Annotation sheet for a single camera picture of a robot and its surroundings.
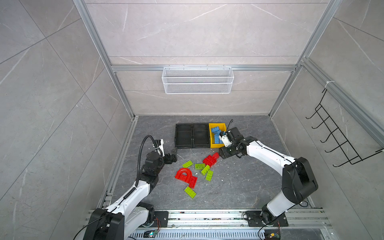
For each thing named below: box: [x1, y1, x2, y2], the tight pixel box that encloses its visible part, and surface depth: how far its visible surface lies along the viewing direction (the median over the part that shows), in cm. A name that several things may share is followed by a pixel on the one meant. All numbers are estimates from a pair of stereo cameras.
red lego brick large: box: [202, 155, 217, 168], surface depth 95 cm
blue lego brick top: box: [211, 126, 221, 134], surface depth 106 cm
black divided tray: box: [175, 123, 211, 149], surface depth 106 cm
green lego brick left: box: [182, 160, 193, 168], surface depth 94 cm
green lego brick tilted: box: [201, 164, 210, 176], surface depth 90 cm
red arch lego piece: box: [175, 167, 193, 184], surface depth 89 cm
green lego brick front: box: [184, 186, 197, 199], surface depth 82 cm
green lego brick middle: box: [194, 163, 206, 170], surface depth 92 cm
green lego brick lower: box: [205, 170, 214, 182], surface depth 90 cm
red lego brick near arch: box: [189, 176, 198, 189], surface depth 87 cm
